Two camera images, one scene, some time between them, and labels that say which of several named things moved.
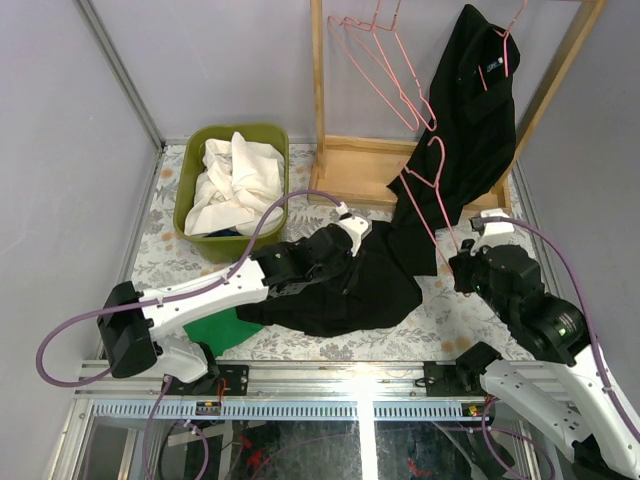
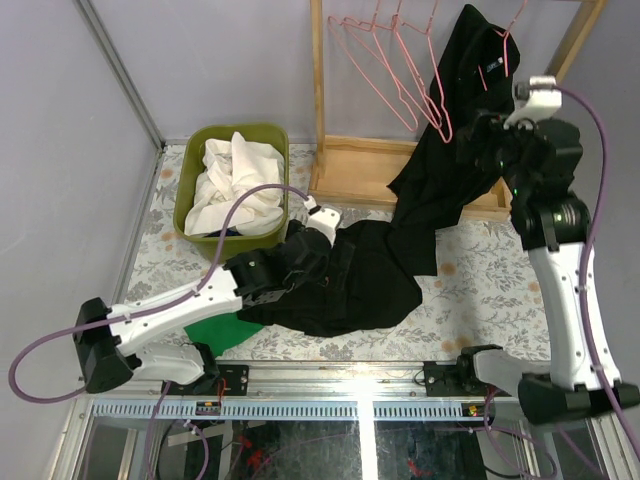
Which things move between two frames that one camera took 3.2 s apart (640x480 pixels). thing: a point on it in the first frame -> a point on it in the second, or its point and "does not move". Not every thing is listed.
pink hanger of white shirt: (431, 129) -> (395, 27)
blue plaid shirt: (230, 232) does not move
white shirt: (238, 183) does not move
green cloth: (222, 330) does not move
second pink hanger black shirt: (506, 47) does not move
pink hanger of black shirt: (435, 186) -> (435, 71)
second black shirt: (467, 140) does not move
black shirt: (375, 287) does not move
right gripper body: (463, 273) -> (502, 148)
